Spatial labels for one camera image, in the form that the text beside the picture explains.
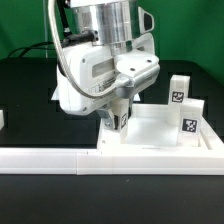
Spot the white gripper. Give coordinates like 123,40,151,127
57,6,156,129

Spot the white square table top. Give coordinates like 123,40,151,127
96,103,224,151

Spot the white sheet with markers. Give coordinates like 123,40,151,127
51,87,141,102

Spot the white L-shaped fence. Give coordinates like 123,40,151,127
0,112,224,176

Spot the white block at left edge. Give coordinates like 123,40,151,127
0,110,4,131

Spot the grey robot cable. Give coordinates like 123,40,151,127
47,0,134,100

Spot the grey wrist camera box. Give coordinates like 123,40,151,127
115,50,160,99

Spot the black cable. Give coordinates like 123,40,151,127
6,40,56,59

